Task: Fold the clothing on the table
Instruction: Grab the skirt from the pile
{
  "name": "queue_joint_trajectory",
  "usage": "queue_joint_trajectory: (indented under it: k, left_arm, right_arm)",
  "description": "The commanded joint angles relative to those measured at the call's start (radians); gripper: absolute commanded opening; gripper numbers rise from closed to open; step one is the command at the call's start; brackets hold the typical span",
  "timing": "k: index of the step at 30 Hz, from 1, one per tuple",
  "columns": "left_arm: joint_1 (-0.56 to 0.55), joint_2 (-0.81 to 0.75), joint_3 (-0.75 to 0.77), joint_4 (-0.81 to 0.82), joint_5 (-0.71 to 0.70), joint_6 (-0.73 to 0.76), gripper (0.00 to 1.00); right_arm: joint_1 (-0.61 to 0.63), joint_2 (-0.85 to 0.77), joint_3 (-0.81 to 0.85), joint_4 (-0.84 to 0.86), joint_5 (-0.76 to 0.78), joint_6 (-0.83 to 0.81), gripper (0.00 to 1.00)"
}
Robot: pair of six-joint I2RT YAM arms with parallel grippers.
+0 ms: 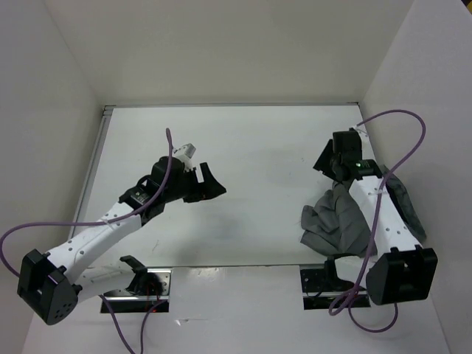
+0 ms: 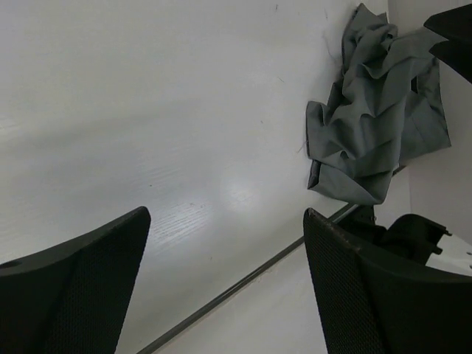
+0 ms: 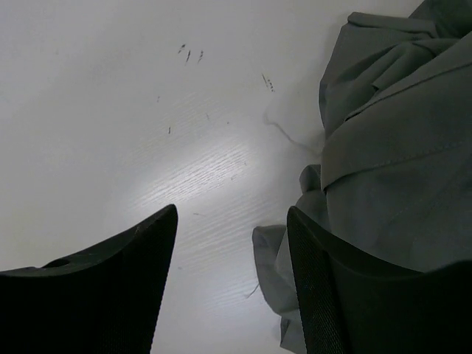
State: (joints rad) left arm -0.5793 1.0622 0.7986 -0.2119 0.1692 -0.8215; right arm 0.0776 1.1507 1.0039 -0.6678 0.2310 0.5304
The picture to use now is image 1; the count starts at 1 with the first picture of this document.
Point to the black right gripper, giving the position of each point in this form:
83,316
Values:
322,162

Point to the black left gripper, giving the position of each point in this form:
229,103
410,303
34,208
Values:
210,187

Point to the grey pleated skirt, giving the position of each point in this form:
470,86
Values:
335,224

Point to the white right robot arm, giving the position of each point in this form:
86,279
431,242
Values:
401,270

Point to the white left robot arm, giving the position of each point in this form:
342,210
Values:
55,282

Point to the dark grey skirt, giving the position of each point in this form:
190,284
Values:
403,204

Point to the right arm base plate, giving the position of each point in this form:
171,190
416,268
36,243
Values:
320,289

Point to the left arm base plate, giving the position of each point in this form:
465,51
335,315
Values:
155,289

